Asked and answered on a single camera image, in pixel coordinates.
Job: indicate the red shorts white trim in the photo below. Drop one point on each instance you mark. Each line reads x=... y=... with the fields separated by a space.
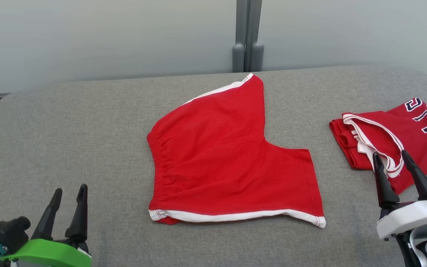
x=228 y=159

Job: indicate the red white jersey shirt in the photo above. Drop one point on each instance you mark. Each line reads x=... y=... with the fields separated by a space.
x=413 y=137

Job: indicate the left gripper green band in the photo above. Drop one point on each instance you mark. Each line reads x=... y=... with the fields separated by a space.
x=50 y=254

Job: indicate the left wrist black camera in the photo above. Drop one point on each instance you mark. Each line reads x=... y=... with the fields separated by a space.
x=6 y=231

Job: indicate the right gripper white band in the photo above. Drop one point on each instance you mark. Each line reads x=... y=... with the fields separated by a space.
x=410 y=217

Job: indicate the grey fabric sofa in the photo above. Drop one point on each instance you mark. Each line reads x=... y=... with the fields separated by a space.
x=87 y=148

